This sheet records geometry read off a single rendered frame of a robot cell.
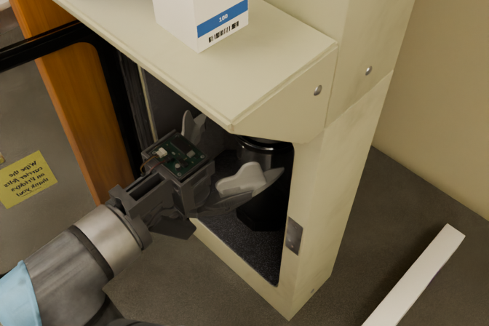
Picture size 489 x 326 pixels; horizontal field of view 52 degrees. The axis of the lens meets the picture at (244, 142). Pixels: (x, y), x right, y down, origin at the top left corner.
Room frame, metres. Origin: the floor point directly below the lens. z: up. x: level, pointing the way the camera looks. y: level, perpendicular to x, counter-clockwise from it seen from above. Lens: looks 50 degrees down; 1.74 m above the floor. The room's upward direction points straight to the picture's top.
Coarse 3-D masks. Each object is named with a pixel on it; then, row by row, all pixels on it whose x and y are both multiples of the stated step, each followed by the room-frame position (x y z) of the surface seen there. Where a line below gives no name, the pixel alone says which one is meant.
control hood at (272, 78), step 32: (64, 0) 0.34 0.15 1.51; (96, 0) 0.34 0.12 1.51; (128, 0) 0.34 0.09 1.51; (256, 0) 0.34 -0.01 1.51; (96, 32) 0.31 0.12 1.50; (128, 32) 0.30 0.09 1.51; (160, 32) 0.30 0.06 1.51; (256, 32) 0.30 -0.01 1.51; (288, 32) 0.30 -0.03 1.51; (320, 32) 0.30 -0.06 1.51; (160, 64) 0.27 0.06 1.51; (192, 64) 0.27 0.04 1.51; (224, 64) 0.27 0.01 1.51; (256, 64) 0.27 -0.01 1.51; (288, 64) 0.27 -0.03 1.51; (320, 64) 0.27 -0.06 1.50; (192, 96) 0.24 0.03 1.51; (224, 96) 0.23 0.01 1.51; (256, 96) 0.23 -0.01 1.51; (288, 96) 0.25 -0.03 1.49; (320, 96) 0.28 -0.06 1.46; (224, 128) 0.22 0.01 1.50; (256, 128) 0.23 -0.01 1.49; (288, 128) 0.25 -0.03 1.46; (320, 128) 0.28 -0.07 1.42
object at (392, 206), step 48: (0, 48) 0.97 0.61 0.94; (384, 192) 0.54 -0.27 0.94; (432, 192) 0.54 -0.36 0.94; (192, 240) 0.44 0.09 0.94; (384, 240) 0.44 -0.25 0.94; (432, 240) 0.44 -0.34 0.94; (480, 240) 0.44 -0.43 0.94; (144, 288) 0.35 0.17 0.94; (192, 288) 0.35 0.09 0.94; (240, 288) 0.35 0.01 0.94; (336, 288) 0.35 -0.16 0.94; (384, 288) 0.35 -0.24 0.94; (432, 288) 0.35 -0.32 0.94; (480, 288) 0.35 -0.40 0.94
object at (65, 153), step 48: (0, 96) 0.41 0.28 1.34; (48, 96) 0.44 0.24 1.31; (96, 96) 0.47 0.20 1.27; (0, 144) 0.39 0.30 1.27; (48, 144) 0.42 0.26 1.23; (96, 144) 0.46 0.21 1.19; (0, 192) 0.37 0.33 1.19; (48, 192) 0.41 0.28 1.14; (96, 192) 0.44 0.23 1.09; (0, 240) 0.35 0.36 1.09; (48, 240) 0.39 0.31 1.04
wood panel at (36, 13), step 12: (12, 0) 0.49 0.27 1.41; (24, 0) 0.49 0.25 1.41; (36, 0) 0.50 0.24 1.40; (48, 0) 0.51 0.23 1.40; (24, 12) 0.49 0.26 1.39; (36, 12) 0.49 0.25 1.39; (48, 12) 0.50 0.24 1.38; (60, 12) 0.52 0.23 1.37; (24, 24) 0.49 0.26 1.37; (36, 24) 0.49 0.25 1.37; (48, 24) 0.50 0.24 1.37; (60, 24) 0.51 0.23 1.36; (24, 36) 0.50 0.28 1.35
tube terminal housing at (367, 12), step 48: (288, 0) 0.33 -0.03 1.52; (336, 0) 0.30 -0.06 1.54; (384, 0) 0.33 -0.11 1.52; (384, 48) 0.34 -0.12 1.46; (144, 96) 0.50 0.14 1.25; (336, 96) 0.30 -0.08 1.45; (384, 96) 0.37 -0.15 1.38; (336, 144) 0.31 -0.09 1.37; (336, 192) 0.33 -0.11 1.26; (336, 240) 0.36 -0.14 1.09; (288, 288) 0.30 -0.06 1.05
